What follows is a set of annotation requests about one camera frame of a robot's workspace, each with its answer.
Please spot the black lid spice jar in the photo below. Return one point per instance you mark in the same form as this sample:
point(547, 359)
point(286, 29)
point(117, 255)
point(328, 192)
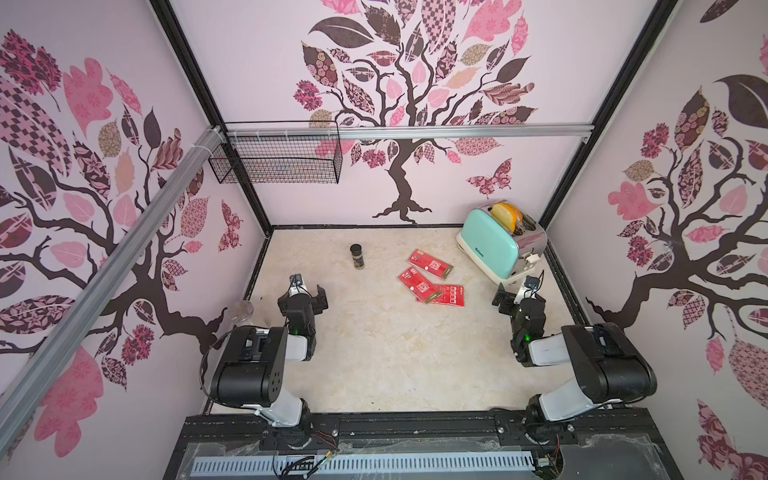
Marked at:
point(357, 256)

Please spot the mint green toaster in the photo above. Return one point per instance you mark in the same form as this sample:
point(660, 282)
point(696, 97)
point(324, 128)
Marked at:
point(506, 258)

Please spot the white slotted cable duct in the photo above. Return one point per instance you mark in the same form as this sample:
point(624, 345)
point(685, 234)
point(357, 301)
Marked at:
point(310, 467)

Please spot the red ruler set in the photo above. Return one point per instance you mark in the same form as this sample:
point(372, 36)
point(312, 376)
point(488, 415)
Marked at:
point(419, 286)
point(450, 295)
point(430, 264)

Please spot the clear plastic cup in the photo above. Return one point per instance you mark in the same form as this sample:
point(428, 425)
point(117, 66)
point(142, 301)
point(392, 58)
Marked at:
point(241, 313)

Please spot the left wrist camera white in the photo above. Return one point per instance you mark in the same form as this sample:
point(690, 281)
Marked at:
point(297, 286)

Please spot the aluminium rail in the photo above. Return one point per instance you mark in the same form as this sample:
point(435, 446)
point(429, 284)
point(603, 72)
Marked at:
point(25, 393)
point(408, 131)

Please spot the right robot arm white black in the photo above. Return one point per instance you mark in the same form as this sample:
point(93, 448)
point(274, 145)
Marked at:
point(607, 368)

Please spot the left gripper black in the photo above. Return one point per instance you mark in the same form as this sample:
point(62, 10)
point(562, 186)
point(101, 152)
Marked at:
point(301, 300)

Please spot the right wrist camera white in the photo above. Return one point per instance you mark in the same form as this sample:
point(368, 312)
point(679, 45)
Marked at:
point(529, 288)

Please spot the yellow toast slice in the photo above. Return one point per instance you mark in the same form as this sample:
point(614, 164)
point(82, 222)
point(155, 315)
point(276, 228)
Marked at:
point(507, 215)

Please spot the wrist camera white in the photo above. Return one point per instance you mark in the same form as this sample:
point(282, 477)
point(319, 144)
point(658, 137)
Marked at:
point(297, 286)
point(529, 288)

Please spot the aluminium rail back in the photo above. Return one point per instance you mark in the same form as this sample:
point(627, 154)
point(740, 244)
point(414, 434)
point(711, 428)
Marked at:
point(408, 131)

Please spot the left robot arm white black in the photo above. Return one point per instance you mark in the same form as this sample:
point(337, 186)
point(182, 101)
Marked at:
point(251, 370)

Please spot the aluminium rail left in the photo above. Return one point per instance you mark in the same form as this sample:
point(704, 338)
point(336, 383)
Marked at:
point(25, 393)

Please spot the black wire basket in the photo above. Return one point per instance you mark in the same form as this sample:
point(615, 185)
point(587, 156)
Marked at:
point(280, 152)

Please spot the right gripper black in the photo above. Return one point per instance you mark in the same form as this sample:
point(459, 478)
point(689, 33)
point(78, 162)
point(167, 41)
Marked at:
point(522, 301)

